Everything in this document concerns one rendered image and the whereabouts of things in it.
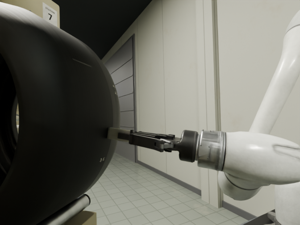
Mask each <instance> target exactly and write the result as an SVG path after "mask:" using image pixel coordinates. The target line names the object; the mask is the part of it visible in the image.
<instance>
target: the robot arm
mask: <svg viewBox="0 0 300 225"><path fill-rule="evenodd" d="M299 75H300V10H299V11H298V12H297V13H296V15H295V16H294V17H293V18H292V20H291V21H290V23H289V25H288V27H287V29H286V32H285V36H284V39H283V50H282V55H281V58H280V61H279V63H278V66H277V68H276V70H275V73H274V75H273V77H272V80H271V82H270V84H269V87H268V89H267V91H266V94H265V96H264V98H263V100H262V103H261V105H260V107H259V109H258V112H257V114H256V116H255V119H254V121H253V123H252V126H251V128H250V130H249V131H248V132H242V131H238V132H223V131H214V130H212V131H211V130H210V131H208V130H204V129H203V130H201V133H200V134H198V132H197V131H192V130H184V131H183V132H182V135H181V138H179V137H175V135H174V134H162V133H149V132H142V131H139V132H137V131H135V132H134V131H133V130H132V129H131V130H126V129H118V128H112V127H110V128H108V135H107V139H112V140H118V141H123V142H128V143H129V144H131V145H136V146H141V147H145V148H149V149H153V150H156V151H159V152H163V151H165V152H172V151H178V152H179V159H180V160H181V161H186V162H191V163H193V162H195V161H197V166H198V167H202V168H207V169H212V170H216V171H219V172H218V184H219V187H220V189H221V190H222V192H223V193H224V194H225V195H227V196H229V197H230V198H233V199H234V200H238V201H243V200H248V199H250V198H252V197H253V196H255V195H256V194H257V193H258V192H259V191H260V190H261V188H262V187H263V186H269V185H271V184H274V185H275V193H274V202H275V213H274V212H268V213H267V216H268V218H270V219H271V220H272V221H273V222H274V223H272V224H266V225H300V146H299V145H298V144H296V143H294V142H292V141H289V140H287V139H284V138H280V137H276V136H272V135H270V132H271V130H272V128H273V126H274V124H275V122H276V120H277V118H278V117H279V115H280V113H281V111H282V109H283V107H284V105H285V103H286V101H287V99H288V97H289V95H290V93H291V91H292V89H293V87H294V85H295V83H296V81H297V79H298V77H299Z"/></svg>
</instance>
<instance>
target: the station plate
mask: <svg viewBox="0 0 300 225"><path fill-rule="evenodd" d="M43 19H44V20H46V21H48V22H49V23H51V24H53V25H55V26H57V11H55V10H54V9H52V8H51V7H49V6H48V5H46V4H45V3H43Z"/></svg>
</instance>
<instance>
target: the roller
mask: <svg viewBox="0 0 300 225"><path fill-rule="evenodd" d="M90 202H91V200H90V197H89V196H88V195H87V194H83V195H82V196H80V197H78V198H77V199H75V200H74V201H72V202H70V203H69V204H67V205H66V206H64V207H63V208H61V209H60V210H58V211H56V212H55V213H53V214H52V215H50V216H49V217H47V218H46V219H44V220H42V221H41V222H39V223H38V224H36V225H64V224H66V223H67V222H68V221H69V220H71V219H72V218H73V217H75V216H76V215H77V214H79V213H80V212H81V211H83V210H84V209H85V208H86V207H87V206H89V205H90Z"/></svg>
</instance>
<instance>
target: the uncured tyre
mask: <svg viewBox="0 0 300 225"><path fill-rule="evenodd" d="M73 59H75V60H78V61H80V62H83V63H85V64H87V65H90V66H91V67H89V66H87V65H84V64H82V63H80V62H77V61H75V60H73ZM112 83H113V84H114V82H113V79H112V77H111V75H110V73H109V71H108V70H107V68H106V66H105V65H104V64H103V62H102V61H101V60H100V58H99V57H98V56H97V55H96V53H95V52H94V51H93V50H92V49H91V48H90V47H88V46H87V45H86V44H85V43H83V42H82V41H80V40H79V39H77V38H75V37H73V36H72V35H70V34H68V33H67V32H65V31H63V30H62V29H60V28H58V27H57V26H55V25H53V24H51V23H49V22H48V21H46V20H44V19H43V18H41V17H39V16H38V15H36V14H34V13H32V12H31V11H28V10H26V9H24V8H21V7H17V6H14V5H10V4H6V3H2V2H0V225H36V224H38V223H39V222H41V221H42V220H44V219H46V218H47V217H49V216H50V215H52V214H53V213H55V212H56V211H58V210H60V209H61V208H63V207H64V206H66V205H67V204H69V203H71V202H72V201H74V200H75V199H77V198H78V197H80V196H82V195H83V194H84V193H86V192H87V191H88V190H89V189H90V188H91V187H92V186H93V185H94V184H95V183H96V182H97V181H98V179H99V178H100V177H101V176H102V174H103V173H104V171H105V170H106V168H107V167H108V165H109V163H110V161H111V159H112V157H113V154H114V152H115V149H116V146H117V142H118V140H112V139H107V135H108V128H110V127H112V128H118V129H120V123H121V113H120V104H119V99H118V97H117V96H115V93H114V89H113V86H112ZM17 105H18V108H19V130H18V131H17V122H16V114H17ZM106 154H107V155H106ZM103 155H106V157H105V160H104V162H103V163H101V164H99V165H98V163H99V160H100V157H101V156H103Z"/></svg>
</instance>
